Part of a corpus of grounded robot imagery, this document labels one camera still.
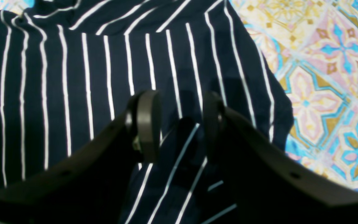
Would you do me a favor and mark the colourful patterned tablecloth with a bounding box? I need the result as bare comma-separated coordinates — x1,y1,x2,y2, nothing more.
0,0,358,196

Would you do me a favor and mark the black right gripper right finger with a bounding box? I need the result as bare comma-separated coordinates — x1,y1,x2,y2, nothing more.
203,92,358,224

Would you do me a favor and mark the navy white striped T-shirt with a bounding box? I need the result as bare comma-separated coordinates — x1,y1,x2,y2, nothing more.
0,0,294,224

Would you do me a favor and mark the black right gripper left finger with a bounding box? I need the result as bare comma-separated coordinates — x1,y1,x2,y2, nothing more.
0,90,161,224

